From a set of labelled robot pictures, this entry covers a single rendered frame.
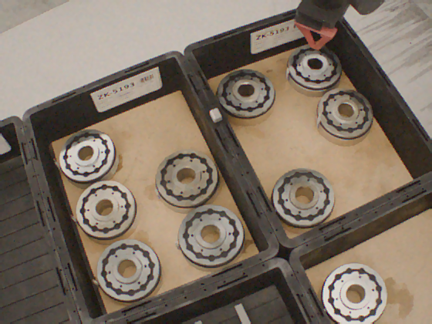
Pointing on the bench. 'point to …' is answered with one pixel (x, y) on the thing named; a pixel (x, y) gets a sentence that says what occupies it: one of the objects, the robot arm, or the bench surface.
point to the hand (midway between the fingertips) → (322, 33)
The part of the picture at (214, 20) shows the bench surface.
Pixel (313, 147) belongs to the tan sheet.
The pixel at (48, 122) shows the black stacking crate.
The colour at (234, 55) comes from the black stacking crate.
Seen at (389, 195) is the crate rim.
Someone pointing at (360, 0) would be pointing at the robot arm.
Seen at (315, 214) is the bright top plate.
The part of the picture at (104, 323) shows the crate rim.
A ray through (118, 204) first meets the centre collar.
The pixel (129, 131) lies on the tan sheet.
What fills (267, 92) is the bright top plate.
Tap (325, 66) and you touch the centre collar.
